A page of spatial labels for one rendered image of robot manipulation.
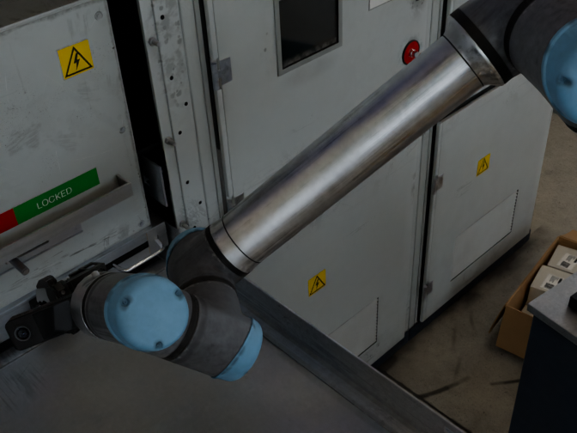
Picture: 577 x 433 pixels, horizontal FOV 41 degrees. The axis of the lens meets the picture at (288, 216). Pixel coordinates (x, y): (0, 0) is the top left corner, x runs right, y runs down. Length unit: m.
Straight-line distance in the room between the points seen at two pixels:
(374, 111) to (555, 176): 2.35
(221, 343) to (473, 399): 1.49
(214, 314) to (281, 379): 0.34
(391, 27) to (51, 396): 1.02
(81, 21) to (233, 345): 0.58
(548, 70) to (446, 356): 1.68
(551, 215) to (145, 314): 2.35
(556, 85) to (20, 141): 0.81
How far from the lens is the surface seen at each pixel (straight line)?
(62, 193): 1.37
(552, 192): 3.23
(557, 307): 1.61
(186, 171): 1.45
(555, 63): 0.90
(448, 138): 2.10
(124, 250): 1.49
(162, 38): 1.32
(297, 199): 1.03
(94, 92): 1.33
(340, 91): 1.66
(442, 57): 1.01
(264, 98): 1.49
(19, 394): 1.38
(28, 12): 1.27
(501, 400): 2.41
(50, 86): 1.28
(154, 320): 0.93
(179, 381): 1.32
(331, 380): 1.30
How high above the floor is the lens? 1.84
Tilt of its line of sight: 38 degrees down
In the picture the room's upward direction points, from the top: 3 degrees counter-clockwise
